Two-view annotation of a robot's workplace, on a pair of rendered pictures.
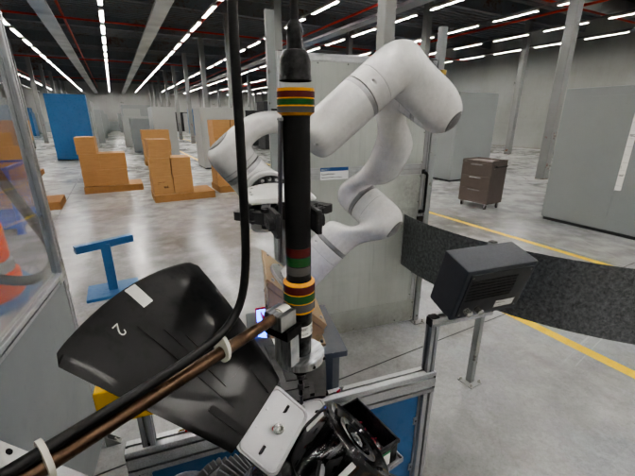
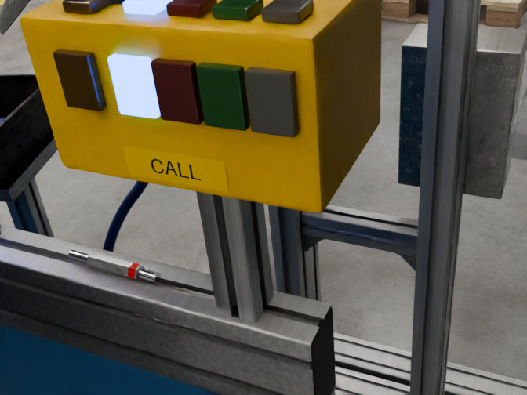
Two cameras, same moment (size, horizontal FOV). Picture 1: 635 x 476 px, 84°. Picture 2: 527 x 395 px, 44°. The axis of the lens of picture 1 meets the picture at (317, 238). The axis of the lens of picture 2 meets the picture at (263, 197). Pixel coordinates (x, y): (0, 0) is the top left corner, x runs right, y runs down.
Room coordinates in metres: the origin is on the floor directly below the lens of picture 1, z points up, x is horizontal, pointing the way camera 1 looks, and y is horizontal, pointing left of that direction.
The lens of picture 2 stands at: (0.89, 0.68, 1.16)
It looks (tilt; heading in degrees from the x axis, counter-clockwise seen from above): 33 degrees down; 227
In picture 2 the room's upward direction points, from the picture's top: 6 degrees counter-clockwise
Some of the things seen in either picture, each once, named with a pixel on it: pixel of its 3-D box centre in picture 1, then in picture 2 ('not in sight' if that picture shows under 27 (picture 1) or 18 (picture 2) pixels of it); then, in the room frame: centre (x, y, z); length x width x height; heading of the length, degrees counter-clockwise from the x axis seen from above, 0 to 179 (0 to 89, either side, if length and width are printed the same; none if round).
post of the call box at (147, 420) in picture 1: (145, 422); (235, 231); (0.68, 0.42, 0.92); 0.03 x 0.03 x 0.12; 19
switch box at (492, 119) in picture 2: not in sight; (459, 110); (0.12, 0.27, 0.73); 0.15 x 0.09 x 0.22; 109
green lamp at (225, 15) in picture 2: not in sight; (238, 7); (0.70, 0.47, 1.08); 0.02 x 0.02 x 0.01; 19
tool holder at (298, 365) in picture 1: (295, 331); not in sight; (0.43, 0.03, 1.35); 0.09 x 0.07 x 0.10; 144
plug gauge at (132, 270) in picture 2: not in sight; (113, 265); (0.72, 0.32, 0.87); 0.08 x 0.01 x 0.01; 108
